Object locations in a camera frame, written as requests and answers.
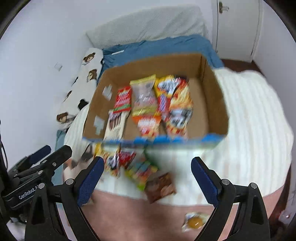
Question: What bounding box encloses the white chocolate stick packet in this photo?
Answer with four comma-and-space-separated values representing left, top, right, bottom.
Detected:
103, 109, 130, 141

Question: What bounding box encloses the red crown snack packet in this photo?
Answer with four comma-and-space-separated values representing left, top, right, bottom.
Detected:
113, 86, 132, 113

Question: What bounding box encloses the clear yellow-edged snack bag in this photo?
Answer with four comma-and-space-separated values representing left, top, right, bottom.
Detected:
129, 74, 158, 116

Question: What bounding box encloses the yellow Korean cheese noodle pack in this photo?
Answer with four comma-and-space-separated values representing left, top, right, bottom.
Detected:
154, 75, 193, 121

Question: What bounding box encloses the clear packet with brown egg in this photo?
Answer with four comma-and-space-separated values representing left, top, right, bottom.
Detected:
181, 212, 210, 232

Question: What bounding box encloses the striped pink cat blanket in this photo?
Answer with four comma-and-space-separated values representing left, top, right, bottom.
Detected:
64, 56, 294, 240

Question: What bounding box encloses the yellow panda snack bag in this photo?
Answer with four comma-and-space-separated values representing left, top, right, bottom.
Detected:
94, 143, 120, 178

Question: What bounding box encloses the small red snack packet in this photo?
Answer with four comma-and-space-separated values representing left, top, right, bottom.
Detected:
119, 149, 136, 169

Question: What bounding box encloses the white bear print pillow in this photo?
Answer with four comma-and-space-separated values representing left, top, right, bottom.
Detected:
56, 48, 103, 131

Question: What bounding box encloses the brown cake snack packet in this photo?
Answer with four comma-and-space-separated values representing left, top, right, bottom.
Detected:
144, 173, 177, 203

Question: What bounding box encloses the colourful candy bag green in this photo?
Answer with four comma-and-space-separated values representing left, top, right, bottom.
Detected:
125, 149, 159, 191

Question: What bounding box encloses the open cardboard milk box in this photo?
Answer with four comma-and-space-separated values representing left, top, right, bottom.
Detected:
82, 54, 229, 146

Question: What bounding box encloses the blue bed sheet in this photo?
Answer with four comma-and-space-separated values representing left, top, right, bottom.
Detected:
52, 34, 225, 186

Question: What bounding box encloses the white door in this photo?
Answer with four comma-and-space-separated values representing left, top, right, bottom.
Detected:
212, 0, 262, 62

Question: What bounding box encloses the white wall socket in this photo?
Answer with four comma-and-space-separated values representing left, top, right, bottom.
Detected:
54, 62, 63, 71

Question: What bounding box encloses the metal door handle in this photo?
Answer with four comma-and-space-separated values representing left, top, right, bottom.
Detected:
218, 1, 229, 14

